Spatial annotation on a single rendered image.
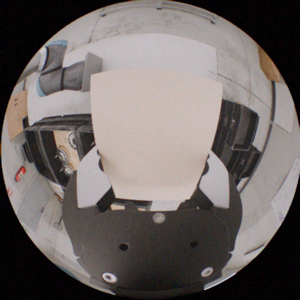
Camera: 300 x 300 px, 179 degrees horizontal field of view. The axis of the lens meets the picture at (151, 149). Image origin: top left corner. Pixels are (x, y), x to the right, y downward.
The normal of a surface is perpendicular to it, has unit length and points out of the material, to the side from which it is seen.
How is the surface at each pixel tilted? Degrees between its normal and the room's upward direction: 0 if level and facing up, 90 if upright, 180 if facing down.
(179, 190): 0
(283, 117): 90
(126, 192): 0
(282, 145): 90
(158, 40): 0
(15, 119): 79
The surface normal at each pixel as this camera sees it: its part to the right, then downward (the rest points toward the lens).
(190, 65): 0.00, 0.50
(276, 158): -1.00, -0.04
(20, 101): 0.96, 0.19
